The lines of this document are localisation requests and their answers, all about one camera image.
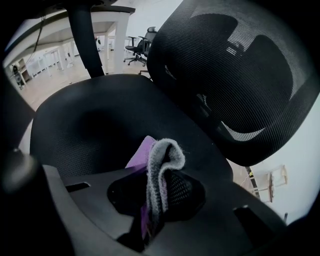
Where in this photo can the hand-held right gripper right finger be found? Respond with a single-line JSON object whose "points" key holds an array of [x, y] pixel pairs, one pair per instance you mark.
{"points": [[220, 225]]}

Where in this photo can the black mesh office chair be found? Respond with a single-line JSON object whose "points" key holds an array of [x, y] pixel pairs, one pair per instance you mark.
{"points": [[100, 112], [132, 47], [151, 30]]}

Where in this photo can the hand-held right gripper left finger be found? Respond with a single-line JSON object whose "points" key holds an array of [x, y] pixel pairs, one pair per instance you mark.
{"points": [[95, 207]]}

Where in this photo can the dark wooden table white legs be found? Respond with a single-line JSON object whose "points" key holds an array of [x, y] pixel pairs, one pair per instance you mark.
{"points": [[121, 37]]}

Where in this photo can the purple wiping cloth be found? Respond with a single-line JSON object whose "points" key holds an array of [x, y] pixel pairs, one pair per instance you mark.
{"points": [[162, 155]]}

